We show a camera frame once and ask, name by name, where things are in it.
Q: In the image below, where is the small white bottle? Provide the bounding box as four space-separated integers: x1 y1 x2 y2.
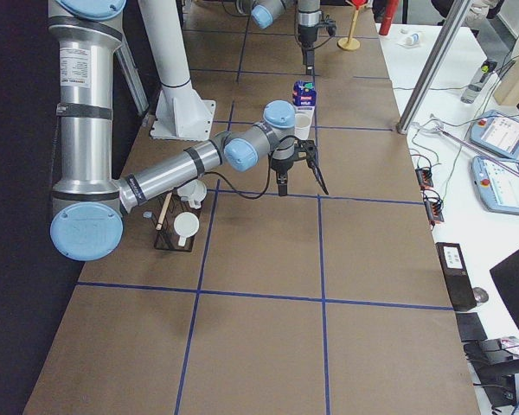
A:
398 31 423 48

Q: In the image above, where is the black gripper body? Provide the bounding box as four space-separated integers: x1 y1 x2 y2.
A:
271 144 298 173
298 24 318 50

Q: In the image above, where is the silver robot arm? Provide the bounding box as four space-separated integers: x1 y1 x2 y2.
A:
48 1 298 261

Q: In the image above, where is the lower teach pendant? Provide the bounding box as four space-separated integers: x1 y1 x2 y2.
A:
471 156 519 215

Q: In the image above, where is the black box with label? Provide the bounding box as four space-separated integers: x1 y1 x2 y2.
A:
435 242 477 312

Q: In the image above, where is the teach pendant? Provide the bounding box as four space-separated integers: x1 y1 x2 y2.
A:
470 110 519 159
471 156 519 215

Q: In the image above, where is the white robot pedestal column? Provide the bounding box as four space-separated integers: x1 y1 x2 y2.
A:
138 0 215 141

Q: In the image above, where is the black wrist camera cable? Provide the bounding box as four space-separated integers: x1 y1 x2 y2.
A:
207 135 330 200

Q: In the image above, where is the white ribbed mug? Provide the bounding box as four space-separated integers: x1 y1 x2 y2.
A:
173 212 200 247

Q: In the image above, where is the white mug in rack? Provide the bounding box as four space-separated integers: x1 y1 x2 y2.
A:
176 179 208 209

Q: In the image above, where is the red cylinder bottle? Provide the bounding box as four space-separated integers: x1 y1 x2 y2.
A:
378 0 400 36

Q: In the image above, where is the aluminium frame post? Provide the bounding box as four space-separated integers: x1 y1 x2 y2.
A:
396 0 472 135

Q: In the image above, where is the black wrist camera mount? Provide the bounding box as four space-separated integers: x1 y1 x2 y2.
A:
295 140 317 169

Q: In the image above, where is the orange connector block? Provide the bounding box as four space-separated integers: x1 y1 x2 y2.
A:
423 195 444 226
415 167 433 189

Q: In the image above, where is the wooden mug tree stand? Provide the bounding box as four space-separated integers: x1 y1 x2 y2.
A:
337 0 368 52

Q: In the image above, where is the upper teach pendant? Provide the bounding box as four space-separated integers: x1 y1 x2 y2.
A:
470 110 519 159

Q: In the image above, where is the white smiley face mug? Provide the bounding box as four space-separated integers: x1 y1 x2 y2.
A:
294 112 312 141

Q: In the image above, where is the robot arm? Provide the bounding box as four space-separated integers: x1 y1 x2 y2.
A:
234 0 324 75

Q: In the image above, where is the blue white milk carton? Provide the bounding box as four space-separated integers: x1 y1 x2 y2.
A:
292 80 317 118

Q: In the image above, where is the lower orange connector block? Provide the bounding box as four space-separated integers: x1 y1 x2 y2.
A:
423 195 444 226

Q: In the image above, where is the upper orange connector block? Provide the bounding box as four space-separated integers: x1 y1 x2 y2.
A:
415 167 433 189

